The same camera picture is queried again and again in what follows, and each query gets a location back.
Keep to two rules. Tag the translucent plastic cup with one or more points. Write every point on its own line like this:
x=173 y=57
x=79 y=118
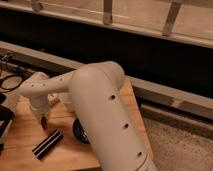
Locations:
x=66 y=100

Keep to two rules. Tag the black white striped box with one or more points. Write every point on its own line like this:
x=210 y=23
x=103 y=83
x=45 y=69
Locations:
x=47 y=144

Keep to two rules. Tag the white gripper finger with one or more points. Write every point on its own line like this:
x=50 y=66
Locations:
x=47 y=116
x=38 y=118

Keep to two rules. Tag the black object at left edge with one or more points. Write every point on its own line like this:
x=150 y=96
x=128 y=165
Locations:
x=6 y=116

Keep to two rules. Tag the white wrapped packet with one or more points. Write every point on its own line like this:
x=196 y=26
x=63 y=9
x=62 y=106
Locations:
x=53 y=99

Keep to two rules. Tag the black ceramic bowl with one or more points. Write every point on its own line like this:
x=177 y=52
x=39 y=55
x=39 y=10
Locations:
x=79 y=133

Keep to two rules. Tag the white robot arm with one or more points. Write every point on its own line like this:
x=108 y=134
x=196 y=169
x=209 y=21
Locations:
x=94 y=90

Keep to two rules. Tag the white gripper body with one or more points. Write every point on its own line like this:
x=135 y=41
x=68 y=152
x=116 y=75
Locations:
x=39 y=107

